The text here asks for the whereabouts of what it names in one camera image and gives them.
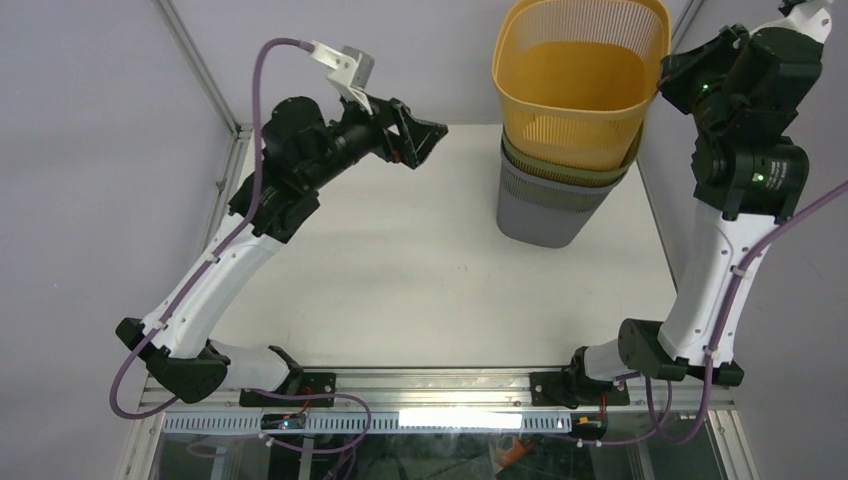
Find aluminium front rail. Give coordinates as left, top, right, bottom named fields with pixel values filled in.
left=139, top=367, right=736, bottom=413

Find aluminium corner post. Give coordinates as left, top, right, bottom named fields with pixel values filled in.
left=152, top=0, right=241, bottom=136
left=666, top=0, right=705, bottom=52

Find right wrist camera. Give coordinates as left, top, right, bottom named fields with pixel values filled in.
left=752, top=0, right=833, bottom=44

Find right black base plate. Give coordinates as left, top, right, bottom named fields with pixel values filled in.
left=529, top=346, right=630, bottom=409

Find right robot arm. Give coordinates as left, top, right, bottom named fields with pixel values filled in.
left=562, top=22, right=830, bottom=405

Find left aluminium corner post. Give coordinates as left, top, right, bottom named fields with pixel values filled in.
left=152, top=0, right=241, bottom=136

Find right aluminium corner post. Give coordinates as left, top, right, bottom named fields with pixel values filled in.
left=666, top=0, right=705, bottom=52

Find white slotted cable duct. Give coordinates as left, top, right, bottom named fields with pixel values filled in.
left=162, top=407, right=572, bottom=435

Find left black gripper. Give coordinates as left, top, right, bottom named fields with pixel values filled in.
left=304, top=86, right=448, bottom=191

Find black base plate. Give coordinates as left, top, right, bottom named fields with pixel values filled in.
left=529, top=346, right=630, bottom=409
left=239, top=346, right=337, bottom=408

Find grey plastic basket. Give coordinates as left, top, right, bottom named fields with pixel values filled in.
left=496, top=137, right=622, bottom=249

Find yellow plastic basket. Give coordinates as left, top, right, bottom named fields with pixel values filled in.
left=491, top=0, right=671, bottom=171

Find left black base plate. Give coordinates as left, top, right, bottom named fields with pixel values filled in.
left=239, top=346, right=337, bottom=408

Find green plastic basket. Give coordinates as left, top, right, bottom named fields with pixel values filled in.
left=501, top=127, right=644, bottom=188

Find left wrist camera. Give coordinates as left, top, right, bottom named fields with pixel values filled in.
left=310, top=41, right=375, bottom=115

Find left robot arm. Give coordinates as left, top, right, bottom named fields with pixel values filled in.
left=116, top=96, right=449, bottom=406

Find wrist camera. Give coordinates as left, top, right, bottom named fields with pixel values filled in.
left=310, top=41, right=375, bottom=115
left=752, top=0, right=833, bottom=44

